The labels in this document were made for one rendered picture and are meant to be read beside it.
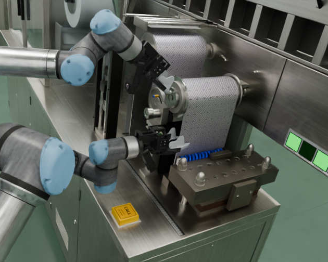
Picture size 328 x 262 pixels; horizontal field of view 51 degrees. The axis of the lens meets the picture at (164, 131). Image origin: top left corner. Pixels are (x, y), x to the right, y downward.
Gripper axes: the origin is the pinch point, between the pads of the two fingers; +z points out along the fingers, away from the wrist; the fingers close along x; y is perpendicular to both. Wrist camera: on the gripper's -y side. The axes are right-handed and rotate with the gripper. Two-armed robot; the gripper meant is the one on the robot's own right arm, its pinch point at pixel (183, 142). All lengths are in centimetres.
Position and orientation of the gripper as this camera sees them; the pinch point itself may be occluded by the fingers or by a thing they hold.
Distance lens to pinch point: 126.6
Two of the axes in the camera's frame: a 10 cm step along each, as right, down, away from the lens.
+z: 8.5, -1.3, 5.0
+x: -5.0, -4.8, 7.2
